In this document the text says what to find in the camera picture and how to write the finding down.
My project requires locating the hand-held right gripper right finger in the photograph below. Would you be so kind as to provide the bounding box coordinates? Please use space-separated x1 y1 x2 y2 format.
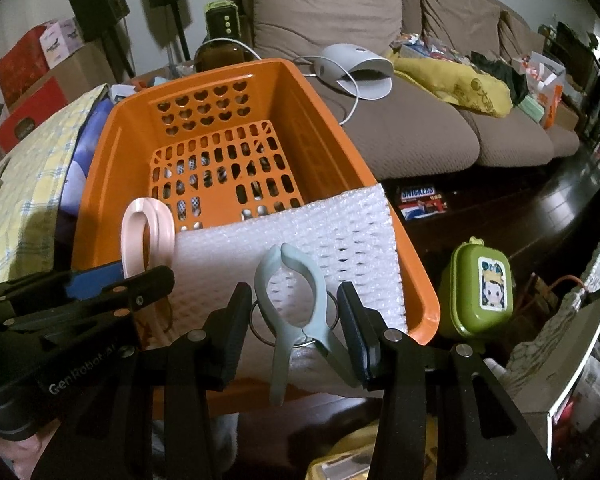
336 281 556 480

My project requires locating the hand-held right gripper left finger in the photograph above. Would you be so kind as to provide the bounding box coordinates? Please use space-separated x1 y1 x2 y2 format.
35 282 253 480

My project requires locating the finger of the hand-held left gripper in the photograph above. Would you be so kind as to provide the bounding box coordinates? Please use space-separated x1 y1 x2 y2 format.
0 260 127 311
0 266 176 341

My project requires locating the pink plastic clamp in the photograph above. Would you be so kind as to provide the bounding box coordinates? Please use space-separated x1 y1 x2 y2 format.
121 197 177 281

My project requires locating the light blue plastic clamp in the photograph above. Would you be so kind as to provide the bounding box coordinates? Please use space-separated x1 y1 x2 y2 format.
254 243 361 406

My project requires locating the white foam net sheet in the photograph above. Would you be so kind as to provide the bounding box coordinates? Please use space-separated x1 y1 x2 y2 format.
165 183 408 396

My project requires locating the orange plastic basket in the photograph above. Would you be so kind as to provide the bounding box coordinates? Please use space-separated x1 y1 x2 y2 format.
71 58 441 401

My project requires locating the person's left hand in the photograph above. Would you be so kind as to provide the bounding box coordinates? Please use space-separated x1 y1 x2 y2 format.
0 430 41 480

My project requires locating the yellow box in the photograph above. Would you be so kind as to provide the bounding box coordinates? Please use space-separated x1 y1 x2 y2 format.
307 410 441 480

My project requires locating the yellow checkered tablecloth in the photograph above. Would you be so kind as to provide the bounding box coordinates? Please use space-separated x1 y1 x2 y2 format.
0 83 112 291

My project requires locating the blue printed cloth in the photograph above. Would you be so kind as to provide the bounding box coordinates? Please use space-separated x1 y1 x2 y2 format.
60 97 116 216

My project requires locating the green cartoon lunch box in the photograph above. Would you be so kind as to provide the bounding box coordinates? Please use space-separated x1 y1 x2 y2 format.
437 237 516 341

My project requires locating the candy bar box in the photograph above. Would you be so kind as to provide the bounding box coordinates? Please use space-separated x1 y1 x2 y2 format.
396 185 451 221

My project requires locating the red gift box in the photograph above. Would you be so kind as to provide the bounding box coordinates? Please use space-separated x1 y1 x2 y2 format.
0 76 71 153

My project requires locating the white paper leaflet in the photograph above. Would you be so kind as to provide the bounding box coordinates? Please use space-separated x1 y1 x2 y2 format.
107 82 141 101

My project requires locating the white board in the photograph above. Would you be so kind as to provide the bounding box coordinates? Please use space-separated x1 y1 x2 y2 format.
510 232 600 456

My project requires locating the brown cardboard box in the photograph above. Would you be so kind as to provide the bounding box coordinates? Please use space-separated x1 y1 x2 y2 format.
45 42 108 96

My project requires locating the dark red patterned box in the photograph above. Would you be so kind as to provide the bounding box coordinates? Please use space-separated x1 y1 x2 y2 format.
0 20 51 108

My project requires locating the brown sofa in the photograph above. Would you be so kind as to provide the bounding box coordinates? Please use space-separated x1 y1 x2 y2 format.
222 0 581 181

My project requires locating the white pink printed box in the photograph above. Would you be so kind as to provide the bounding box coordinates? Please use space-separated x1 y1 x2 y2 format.
39 17 83 68

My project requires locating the brown glass bottle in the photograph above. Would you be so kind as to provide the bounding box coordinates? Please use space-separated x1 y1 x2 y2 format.
195 39 248 73

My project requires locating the yellow cloth bag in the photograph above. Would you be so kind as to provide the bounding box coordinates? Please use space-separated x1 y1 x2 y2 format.
390 55 513 118

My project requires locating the green portable power station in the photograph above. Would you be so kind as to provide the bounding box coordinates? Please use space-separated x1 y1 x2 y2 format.
205 0 243 41

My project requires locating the white dome lamp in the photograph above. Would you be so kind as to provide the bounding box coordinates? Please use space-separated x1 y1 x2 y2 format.
312 44 395 100

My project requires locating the dark cloth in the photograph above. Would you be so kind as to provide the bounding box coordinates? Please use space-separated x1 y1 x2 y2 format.
470 51 528 106

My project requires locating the pile of snack packets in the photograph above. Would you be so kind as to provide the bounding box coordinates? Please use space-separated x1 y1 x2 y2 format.
395 32 473 63

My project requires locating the white orange shopping bag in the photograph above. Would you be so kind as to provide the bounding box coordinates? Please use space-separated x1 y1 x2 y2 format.
512 50 566 128

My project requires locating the large brown sofa cushion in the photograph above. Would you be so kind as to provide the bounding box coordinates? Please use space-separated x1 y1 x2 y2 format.
250 0 403 61

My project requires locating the small brown sofa cushion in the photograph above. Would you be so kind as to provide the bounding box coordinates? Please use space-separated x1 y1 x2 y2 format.
497 10 546 51

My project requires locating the dark wooden cabinet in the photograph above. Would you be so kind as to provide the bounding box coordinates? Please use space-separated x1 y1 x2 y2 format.
555 20 600 146

